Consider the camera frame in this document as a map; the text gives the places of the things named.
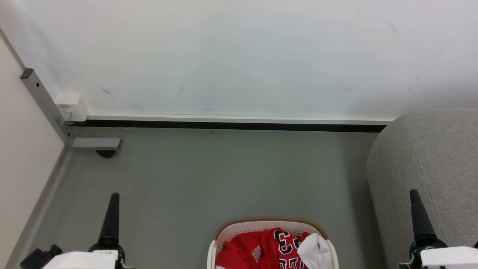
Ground white black baseboard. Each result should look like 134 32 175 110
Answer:
86 113 396 133

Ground white laundry basket brown rim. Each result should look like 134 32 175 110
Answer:
207 217 339 269

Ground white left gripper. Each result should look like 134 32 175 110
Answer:
43 192 126 269

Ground grey fabric sofa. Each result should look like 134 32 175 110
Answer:
366 108 478 269

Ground white wall socket box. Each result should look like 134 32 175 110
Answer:
54 93 89 123

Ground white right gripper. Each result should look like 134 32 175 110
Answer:
408 189 478 269

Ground white cloth garment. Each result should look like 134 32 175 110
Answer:
297 233 333 269

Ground red basketball jersey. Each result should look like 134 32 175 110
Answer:
215 228 312 269

